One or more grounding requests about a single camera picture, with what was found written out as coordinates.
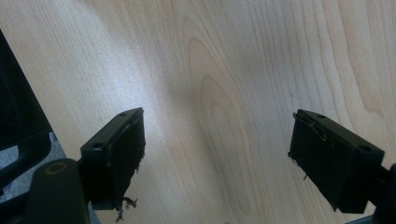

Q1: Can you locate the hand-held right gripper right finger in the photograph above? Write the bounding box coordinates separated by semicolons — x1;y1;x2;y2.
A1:
287;108;386;215

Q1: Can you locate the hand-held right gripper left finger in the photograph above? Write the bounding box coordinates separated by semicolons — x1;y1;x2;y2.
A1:
79;106;147;212

